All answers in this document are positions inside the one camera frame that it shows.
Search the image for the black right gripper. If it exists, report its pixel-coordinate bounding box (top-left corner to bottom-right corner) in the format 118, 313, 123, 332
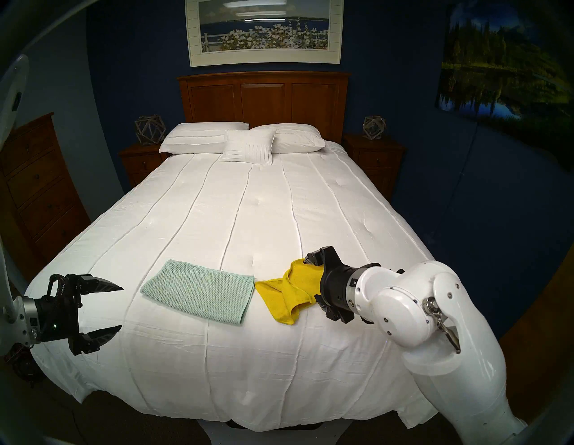
305, 246, 360, 324

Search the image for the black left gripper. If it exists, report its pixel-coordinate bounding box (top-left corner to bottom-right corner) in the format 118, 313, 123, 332
34, 274, 124, 355

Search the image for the yellow hand towel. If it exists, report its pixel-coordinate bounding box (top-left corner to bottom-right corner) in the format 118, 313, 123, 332
255, 258, 326, 325

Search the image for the mint green hand towel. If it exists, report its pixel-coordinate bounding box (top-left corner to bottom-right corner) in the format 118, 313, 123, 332
140, 259, 255, 324

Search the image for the white bed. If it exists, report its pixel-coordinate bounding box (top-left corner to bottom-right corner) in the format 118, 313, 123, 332
22, 139, 474, 432

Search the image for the brown wooden nightstand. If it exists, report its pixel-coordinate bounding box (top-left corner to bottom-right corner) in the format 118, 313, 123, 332
119, 143, 169, 189
342, 134, 405, 202

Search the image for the brown wooden dresser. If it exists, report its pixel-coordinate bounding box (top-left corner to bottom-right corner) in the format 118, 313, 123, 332
0, 112, 91, 279

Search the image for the long white pillow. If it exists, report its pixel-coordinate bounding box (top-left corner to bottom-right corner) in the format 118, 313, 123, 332
249, 123, 326, 154
159, 122, 250, 154

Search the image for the small square white pillow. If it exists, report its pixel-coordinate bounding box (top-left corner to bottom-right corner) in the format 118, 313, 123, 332
220, 129, 276, 166

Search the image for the brown wooden headboard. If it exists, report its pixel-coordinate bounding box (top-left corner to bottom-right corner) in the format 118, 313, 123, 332
176, 71, 351, 144

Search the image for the framed flower seascape picture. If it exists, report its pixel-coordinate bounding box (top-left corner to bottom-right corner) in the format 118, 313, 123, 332
185, 0, 344, 68

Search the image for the dark floor cable bundle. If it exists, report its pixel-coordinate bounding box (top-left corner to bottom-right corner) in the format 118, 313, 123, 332
4, 343, 45, 386

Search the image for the grey geometric wire ornament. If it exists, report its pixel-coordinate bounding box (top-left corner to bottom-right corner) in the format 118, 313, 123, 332
362, 115, 387, 140
135, 114, 166, 146

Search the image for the forest lake wall poster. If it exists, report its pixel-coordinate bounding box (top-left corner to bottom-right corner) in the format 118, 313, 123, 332
435, 0, 574, 171

